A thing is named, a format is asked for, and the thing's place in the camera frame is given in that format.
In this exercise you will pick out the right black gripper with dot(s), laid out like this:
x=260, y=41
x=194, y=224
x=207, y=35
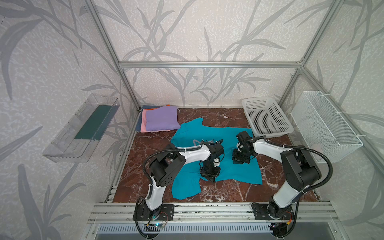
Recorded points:
x=240, y=156

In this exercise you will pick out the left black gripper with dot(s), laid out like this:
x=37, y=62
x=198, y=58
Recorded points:
x=210, y=171

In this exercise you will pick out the teal printed t-shirt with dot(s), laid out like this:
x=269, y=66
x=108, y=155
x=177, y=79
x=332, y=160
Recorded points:
x=186, y=184

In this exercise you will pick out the white plastic laundry basket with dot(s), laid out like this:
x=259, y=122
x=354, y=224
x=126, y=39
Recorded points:
x=266, y=118

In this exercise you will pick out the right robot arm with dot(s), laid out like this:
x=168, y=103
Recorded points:
x=300, y=169

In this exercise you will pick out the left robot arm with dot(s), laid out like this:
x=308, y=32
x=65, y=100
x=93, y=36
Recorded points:
x=161, y=168

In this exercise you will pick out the folded purple t-shirt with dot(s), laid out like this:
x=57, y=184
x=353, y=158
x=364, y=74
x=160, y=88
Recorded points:
x=176, y=124

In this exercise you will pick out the green circuit board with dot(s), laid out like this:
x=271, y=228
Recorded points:
x=155, y=226

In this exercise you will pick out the folded pink t-shirt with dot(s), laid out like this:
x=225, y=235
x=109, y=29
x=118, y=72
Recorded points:
x=156, y=120

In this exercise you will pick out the folded dark blue t-shirt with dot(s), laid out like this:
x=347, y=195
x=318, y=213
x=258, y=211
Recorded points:
x=138, y=120

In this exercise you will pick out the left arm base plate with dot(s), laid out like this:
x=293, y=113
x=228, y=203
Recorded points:
x=164, y=213

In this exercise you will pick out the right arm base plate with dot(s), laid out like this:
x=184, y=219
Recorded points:
x=271, y=212

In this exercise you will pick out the white wire wall basket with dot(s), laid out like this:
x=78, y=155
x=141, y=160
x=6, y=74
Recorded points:
x=323, y=127

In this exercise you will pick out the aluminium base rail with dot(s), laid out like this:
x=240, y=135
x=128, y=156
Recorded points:
x=209, y=213

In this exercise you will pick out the aluminium frame crossbar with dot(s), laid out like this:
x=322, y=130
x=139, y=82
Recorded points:
x=237, y=65

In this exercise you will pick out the clear plastic wall bin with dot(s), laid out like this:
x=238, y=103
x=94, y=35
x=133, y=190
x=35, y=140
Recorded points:
x=79, y=138

